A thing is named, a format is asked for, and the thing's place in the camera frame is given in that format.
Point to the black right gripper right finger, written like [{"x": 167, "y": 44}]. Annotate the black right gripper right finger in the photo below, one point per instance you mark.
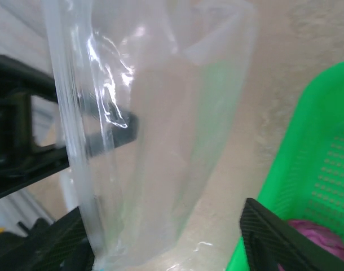
[{"x": 273, "y": 240}]

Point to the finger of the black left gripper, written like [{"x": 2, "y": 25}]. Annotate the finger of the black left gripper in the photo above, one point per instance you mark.
[{"x": 48, "y": 166}]

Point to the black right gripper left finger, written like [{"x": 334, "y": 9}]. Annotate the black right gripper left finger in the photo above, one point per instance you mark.
[{"x": 65, "y": 245}]

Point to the purple toy food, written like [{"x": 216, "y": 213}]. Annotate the purple toy food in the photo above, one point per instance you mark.
[{"x": 315, "y": 235}]

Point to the clear zip-top plastic bag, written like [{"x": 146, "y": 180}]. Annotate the clear zip-top plastic bag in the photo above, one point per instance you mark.
[{"x": 160, "y": 113}]

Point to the green perforated plastic basket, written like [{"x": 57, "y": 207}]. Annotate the green perforated plastic basket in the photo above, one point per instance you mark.
[{"x": 315, "y": 127}]

